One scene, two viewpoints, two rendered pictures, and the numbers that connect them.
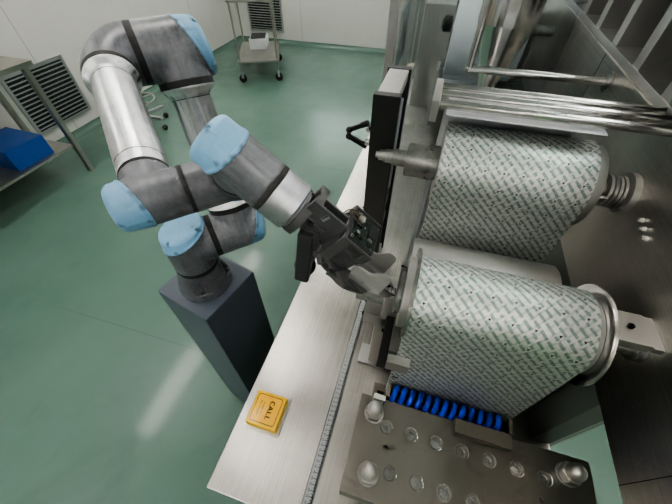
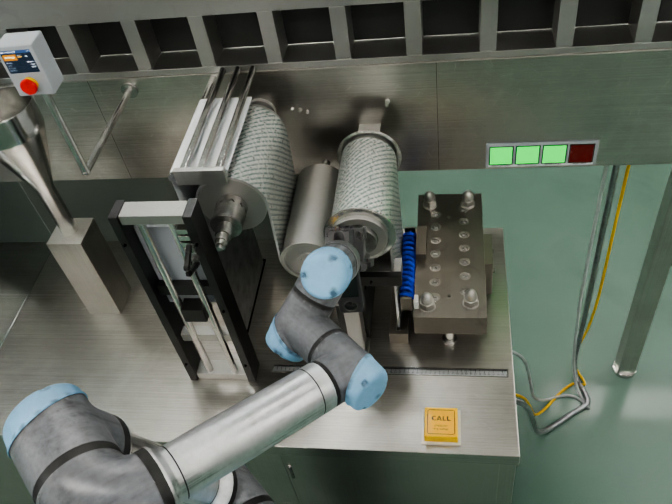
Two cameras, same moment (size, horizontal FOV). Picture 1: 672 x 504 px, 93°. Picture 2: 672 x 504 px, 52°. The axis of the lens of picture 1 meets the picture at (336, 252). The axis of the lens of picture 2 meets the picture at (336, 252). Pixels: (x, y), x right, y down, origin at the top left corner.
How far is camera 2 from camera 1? 110 cm
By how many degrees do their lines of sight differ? 59
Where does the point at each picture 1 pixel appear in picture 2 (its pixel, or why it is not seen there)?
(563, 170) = (268, 126)
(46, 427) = not seen: outside the picture
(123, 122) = (275, 395)
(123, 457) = not seen: outside the picture
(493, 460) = (434, 239)
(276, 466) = (482, 404)
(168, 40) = (88, 413)
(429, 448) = (440, 271)
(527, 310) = (375, 165)
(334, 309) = not seen: hidden behind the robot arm
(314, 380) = (397, 394)
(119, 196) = (371, 363)
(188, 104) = (136, 445)
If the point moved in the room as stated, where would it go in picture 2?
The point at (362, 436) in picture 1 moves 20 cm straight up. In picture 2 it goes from (447, 310) to (445, 249)
